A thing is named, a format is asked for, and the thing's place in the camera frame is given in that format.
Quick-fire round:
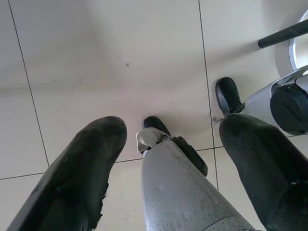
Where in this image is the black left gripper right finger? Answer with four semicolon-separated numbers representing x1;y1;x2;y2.
219;114;308;231

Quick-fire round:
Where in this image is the black robot right foot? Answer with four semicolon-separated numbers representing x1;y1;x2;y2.
215;77;244;114

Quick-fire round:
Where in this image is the silver robot right leg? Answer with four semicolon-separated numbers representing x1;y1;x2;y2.
240;67;308;135

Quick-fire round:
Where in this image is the black robot foot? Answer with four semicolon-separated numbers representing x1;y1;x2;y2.
141;116;172;139
215;77;244;114

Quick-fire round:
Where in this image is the white standing fan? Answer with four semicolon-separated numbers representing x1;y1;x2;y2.
274;14;308;80

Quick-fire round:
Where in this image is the black robot left foot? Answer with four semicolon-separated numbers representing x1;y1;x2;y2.
141;116;172;139

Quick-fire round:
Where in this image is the black round bar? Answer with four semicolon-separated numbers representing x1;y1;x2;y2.
258;25;308;49

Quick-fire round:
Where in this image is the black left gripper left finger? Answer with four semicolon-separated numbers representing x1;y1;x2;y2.
7;116;128;231

